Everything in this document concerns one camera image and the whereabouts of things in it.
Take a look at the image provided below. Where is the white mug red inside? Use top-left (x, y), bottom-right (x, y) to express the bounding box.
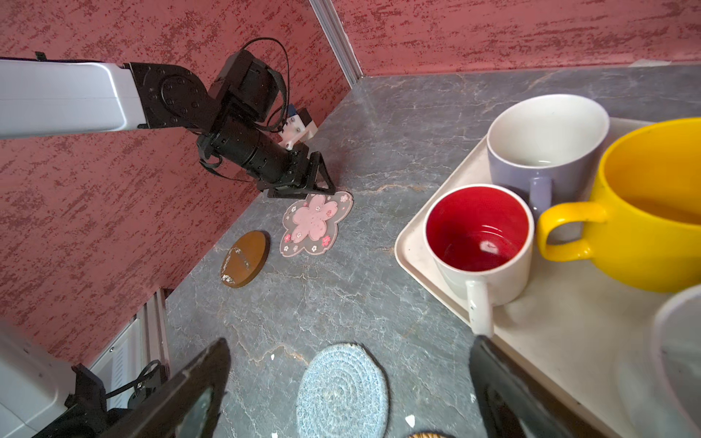
top-left (423, 184), bottom-right (535, 338)

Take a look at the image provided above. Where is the brown woven rattan coaster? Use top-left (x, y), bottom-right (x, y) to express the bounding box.
top-left (407, 432), bottom-right (451, 438)

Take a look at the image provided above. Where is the white mug centre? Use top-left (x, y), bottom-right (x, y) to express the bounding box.
top-left (652, 286), bottom-right (700, 437)

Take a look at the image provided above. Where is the beige serving tray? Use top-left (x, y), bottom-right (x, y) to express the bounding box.
top-left (393, 116), bottom-right (701, 438)

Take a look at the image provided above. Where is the white mug purple band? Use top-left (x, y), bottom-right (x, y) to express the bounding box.
top-left (486, 94), bottom-right (611, 218)

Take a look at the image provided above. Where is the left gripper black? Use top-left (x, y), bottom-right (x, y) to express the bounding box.
top-left (197, 118), bottom-right (336, 199)

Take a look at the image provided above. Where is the pink flower coaster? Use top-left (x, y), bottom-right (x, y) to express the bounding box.
top-left (279, 191), bottom-right (353, 257)

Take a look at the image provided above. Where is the amber round coaster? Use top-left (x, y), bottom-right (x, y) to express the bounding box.
top-left (219, 230), bottom-right (270, 288)

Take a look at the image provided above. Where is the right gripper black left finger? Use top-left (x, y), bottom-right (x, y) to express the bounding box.
top-left (103, 338), bottom-right (231, 437)

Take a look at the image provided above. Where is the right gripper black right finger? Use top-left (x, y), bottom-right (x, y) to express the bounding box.
top-left (469, 336), bottom-right (602, 437)

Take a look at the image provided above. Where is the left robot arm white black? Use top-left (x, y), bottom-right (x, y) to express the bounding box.
top-left (1, 49), bottom-right (336, 437)

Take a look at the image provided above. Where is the yellow mug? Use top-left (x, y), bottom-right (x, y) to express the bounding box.
top-left (537, 118), bottom-right (700, 293)

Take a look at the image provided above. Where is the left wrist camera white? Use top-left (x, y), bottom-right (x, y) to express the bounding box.
top-left (279, 108), bottom-right (318, 151)

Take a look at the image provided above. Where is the grey round coaster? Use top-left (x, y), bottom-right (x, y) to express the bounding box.
top-left (296, 343), bottom-right (390, 437)

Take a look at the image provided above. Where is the aluminium mounting rail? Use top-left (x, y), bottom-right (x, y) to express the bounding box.
top-left (89, 289), bottom-right (170, 410)

